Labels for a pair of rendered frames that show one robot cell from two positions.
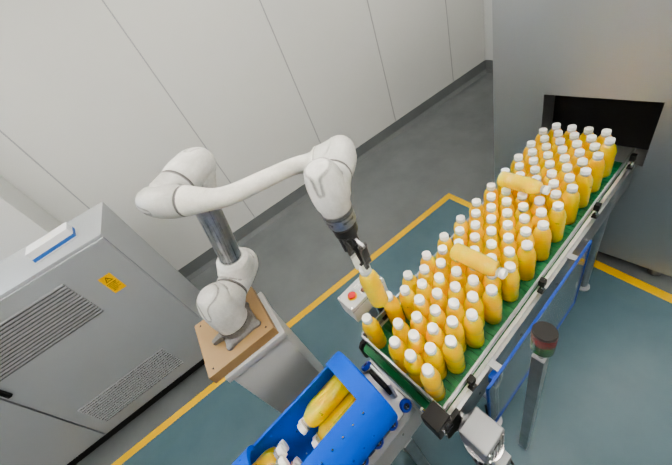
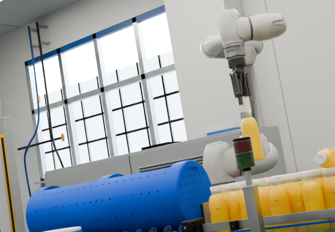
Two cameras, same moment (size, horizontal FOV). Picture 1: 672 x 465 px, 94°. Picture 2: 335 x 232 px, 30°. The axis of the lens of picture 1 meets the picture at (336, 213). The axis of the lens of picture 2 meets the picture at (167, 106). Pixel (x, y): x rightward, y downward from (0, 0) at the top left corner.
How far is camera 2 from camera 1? 2.51 m
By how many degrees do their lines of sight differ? 70
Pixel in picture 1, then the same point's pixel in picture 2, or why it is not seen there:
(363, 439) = (152, 186)
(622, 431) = not seen: outside the picture
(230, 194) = (217, 37)
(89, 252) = (228, 138)
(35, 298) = (189, 155)
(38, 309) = not seen: hidden behind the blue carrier
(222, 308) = (211, 153)
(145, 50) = not seen: outside the picture
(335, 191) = (223, 24)
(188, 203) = (206, 41)
